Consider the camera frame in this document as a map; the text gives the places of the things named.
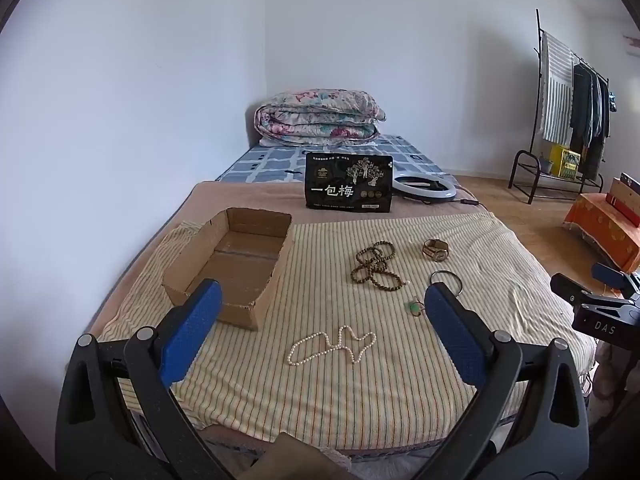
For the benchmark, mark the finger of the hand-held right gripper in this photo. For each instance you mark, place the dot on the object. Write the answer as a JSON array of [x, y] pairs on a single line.
[[570, 287], [607, 273]]

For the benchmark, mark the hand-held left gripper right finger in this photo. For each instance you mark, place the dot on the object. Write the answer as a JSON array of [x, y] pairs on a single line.
[[457, 332]]

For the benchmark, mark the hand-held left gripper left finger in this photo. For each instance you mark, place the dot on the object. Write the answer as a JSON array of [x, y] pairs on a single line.
[[192, 325]]

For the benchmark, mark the cardboard box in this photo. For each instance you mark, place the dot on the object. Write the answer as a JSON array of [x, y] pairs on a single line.
[[240, 260]]

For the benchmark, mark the orange covered side table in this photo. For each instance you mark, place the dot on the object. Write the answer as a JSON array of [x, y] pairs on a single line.
[[600, 220]]

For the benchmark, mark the brown flat box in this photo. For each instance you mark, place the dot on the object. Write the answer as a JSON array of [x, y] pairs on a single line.
[[625, 195]]

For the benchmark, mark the yellow box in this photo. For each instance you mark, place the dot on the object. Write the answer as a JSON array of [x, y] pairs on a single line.
[[565, 160]]

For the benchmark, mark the small grey pot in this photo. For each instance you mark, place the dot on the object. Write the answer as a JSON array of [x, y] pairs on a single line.
[[546, 165]]

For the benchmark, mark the striped yellow cloth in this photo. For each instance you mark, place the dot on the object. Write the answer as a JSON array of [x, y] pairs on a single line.
[[325, 285]]

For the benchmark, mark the dark hanging clothes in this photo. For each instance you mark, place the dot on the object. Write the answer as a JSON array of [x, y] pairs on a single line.
[[585, 110]]

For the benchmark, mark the blue patterned bedsheet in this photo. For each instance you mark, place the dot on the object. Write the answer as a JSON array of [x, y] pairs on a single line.
[[270, 165]]

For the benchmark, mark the black snack bag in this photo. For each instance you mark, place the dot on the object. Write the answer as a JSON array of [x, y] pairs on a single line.
[[350, 180]]

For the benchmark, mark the striped hanging towel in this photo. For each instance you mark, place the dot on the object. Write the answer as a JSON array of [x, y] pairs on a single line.
[[555, 90]]

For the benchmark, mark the black clothes rack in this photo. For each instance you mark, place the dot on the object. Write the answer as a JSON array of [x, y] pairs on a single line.
[[538, 40]]

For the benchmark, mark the folded floral quilt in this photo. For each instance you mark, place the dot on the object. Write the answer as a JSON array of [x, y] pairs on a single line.
[[320, 115]]

